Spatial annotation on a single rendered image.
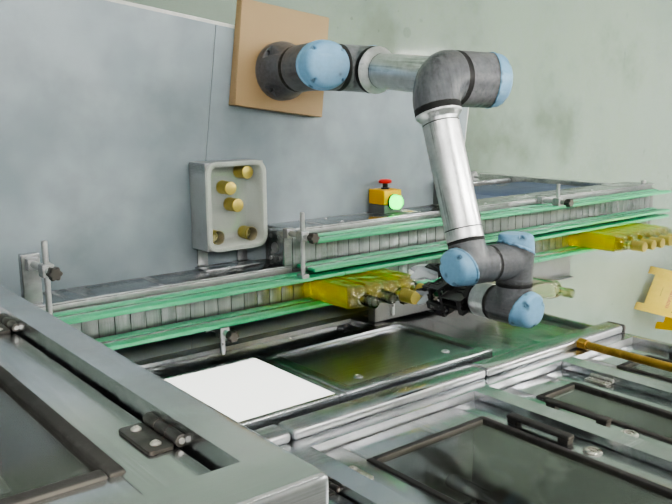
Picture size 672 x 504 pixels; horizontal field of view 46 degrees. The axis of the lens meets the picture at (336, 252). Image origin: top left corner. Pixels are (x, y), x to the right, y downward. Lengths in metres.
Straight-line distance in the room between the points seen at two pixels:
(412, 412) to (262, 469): 1.11
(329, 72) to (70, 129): 0.61
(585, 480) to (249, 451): 0.97
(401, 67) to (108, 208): 0.76
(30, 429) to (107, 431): 0.07
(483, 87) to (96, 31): 0.88
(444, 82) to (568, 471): 0.77
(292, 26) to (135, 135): 0.52
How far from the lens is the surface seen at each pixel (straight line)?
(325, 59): 1.92
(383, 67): 1.91
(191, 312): 1.93
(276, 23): 2.13
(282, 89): 2.04
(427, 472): 1.46
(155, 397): 0.71
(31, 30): 1.88
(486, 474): 1.47
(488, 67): 1.68
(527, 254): 1.63
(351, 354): 1.93
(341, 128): 2.29
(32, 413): 0.76
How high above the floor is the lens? 2.53
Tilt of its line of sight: 50 degrees down
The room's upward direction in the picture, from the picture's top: 103 degrees clockwise
